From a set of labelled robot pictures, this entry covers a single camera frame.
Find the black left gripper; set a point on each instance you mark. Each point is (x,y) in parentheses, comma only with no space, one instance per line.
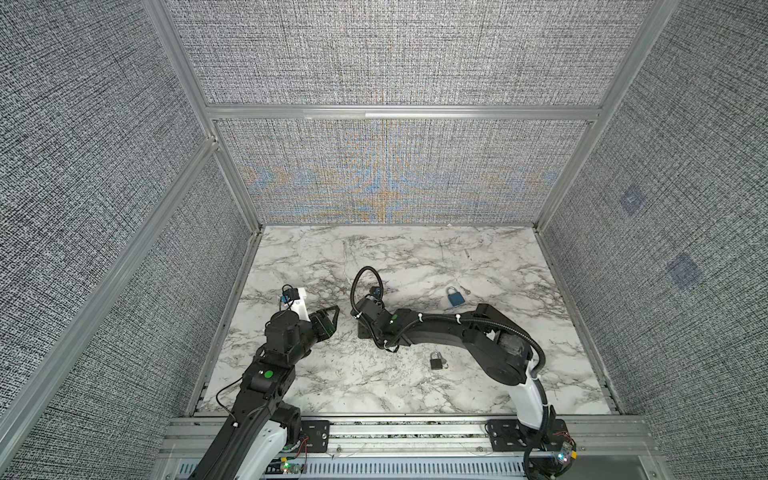
(321,323)

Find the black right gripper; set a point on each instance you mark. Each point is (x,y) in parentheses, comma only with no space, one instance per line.
(361,333)

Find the blue padlock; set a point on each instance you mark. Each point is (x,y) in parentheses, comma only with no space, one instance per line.
(455,297)

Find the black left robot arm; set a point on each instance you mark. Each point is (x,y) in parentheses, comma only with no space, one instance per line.
(260,424)

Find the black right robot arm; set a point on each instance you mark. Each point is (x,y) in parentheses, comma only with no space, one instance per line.
(504,351)

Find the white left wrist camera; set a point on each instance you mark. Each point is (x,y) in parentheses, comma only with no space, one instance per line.
(294,299)

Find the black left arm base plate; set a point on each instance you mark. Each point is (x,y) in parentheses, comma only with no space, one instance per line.
(308,436)

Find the aluminium front frame rail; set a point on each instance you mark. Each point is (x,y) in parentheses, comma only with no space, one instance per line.
(452,446)

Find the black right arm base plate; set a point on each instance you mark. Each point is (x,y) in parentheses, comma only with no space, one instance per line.
(508,435)

